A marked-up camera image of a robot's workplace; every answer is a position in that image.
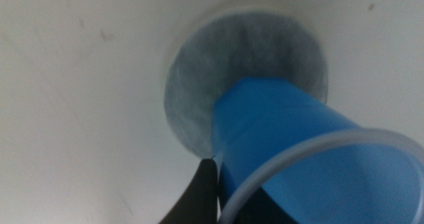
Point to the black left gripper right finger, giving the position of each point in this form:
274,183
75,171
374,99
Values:
266,210

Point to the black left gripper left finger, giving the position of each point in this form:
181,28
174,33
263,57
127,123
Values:
198,197

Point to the round grey felt cup mat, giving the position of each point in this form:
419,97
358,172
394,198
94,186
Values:
218,71

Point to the blue plastic cup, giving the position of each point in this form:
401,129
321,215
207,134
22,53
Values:
281,124

